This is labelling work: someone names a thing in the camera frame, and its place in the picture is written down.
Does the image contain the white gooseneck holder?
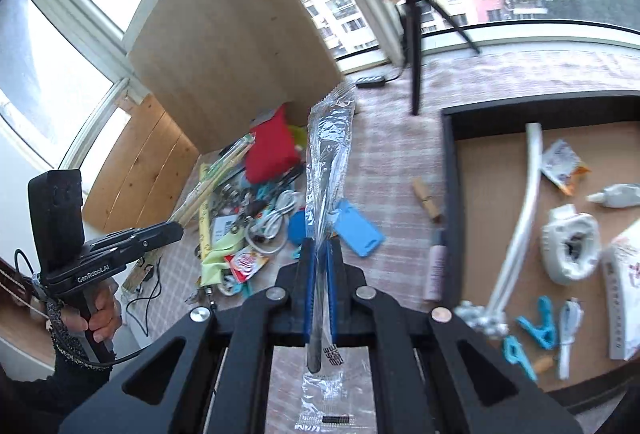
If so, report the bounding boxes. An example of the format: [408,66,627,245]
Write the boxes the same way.
[457,122,544,341]

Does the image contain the white orange sachet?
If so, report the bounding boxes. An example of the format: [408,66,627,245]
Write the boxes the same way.
[540,139,592,196]

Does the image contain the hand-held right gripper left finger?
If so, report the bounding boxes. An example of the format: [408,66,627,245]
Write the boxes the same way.
[60,236,318,434]

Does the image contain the black cable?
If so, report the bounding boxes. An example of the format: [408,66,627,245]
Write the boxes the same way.
[121,263,162,338]

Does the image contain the white squeeze bottle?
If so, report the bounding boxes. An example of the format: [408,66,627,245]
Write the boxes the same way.
[586,182,640,211]

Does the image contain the blue plastic card holder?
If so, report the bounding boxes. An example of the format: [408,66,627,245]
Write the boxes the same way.
[330,199,387,258]

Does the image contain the white USB cable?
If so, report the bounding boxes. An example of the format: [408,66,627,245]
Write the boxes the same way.
[244,190,302,256]
[556,297,586,381]

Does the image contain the person's left forearm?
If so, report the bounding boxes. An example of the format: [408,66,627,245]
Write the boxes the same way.
[0,299,117,434]

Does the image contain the red fabric pouch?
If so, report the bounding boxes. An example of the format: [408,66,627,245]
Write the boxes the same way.
[244,103,307,185]

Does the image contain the white window frame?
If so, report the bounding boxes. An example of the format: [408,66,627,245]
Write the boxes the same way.
[342,0,407,65]

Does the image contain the wrapped wooden chopsticks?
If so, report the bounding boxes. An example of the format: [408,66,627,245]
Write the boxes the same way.
[170,134,257,226]

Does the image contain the dark grey tray container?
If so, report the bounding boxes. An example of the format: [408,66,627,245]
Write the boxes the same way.
[440,91,640,415]

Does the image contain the white round plastic device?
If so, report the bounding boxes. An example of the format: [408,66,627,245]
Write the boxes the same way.
[540,203,601,286]

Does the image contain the person's left hand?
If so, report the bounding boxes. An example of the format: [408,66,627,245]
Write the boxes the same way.
[67,286,122,345]

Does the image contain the metal utensil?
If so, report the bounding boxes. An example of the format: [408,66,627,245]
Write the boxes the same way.
[295,84,359,430]

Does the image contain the black tripod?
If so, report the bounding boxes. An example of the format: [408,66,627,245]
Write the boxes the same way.
[377,0,482,116]

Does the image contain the blue round disc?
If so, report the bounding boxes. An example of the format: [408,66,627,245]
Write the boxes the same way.
[287,210,309,246]

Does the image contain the wooden slat panel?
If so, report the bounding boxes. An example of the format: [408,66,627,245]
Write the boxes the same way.
[81,93,202,233]

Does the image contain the yellow-green cloth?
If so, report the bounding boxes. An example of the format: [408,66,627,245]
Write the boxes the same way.
[200,234,247,289]

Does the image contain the blue clothespin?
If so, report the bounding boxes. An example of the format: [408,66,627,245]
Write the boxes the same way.
[516,295,558,350]
[501,335,539,383]

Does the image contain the wooden board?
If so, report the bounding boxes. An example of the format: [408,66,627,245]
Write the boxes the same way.
[127,0,357,155]

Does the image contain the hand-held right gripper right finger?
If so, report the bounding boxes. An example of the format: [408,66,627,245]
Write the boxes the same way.
[322,239,571,434]

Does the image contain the red white creamer sachet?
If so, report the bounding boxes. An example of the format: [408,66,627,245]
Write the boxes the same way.
[223,251,272,286]

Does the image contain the pink bottle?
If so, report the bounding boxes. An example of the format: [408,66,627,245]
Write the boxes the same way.
[423,228,449,302]

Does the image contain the white printed cardboard box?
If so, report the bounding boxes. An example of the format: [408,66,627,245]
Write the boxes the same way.
[601,220,640,361]

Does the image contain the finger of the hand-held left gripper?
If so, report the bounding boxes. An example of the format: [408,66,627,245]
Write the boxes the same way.
[87,228,184,261]
[107,220,183,237]

